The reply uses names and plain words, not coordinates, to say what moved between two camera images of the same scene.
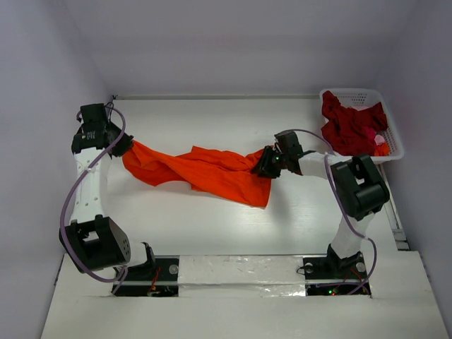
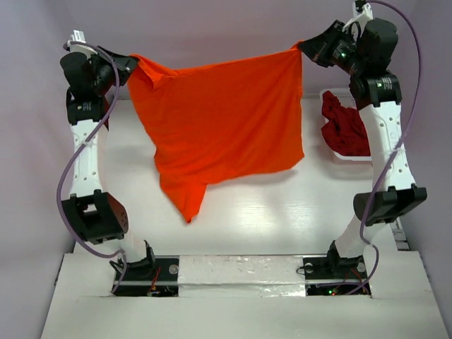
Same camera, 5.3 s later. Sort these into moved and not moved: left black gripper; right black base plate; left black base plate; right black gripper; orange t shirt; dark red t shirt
Moved: left black gripper; right black gripper; orange t shirt
Not moved: right black base plate; left black base plate; dark red t shirt
